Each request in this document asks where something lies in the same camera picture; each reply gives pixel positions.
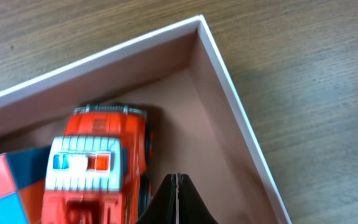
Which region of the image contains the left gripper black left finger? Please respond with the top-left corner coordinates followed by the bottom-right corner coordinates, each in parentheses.
top-left (136, 174), bottom-right (177, 224)

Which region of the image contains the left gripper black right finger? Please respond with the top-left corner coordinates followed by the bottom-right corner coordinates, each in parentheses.
top-left (178, 173), bottom-right (218, 224)

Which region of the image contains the multicoloured puzzle cube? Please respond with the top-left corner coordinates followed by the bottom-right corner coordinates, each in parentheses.
top-left (0, 146), bottom-right (50, 224)

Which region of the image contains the white cardboard box pink interior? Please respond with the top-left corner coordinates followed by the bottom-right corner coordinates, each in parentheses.
top-left (0, 15), bottom-right (290, 223)

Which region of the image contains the red toy fire truck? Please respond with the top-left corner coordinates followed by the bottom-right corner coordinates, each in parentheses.
top-left (41, 105), bottom-right (154, 224)

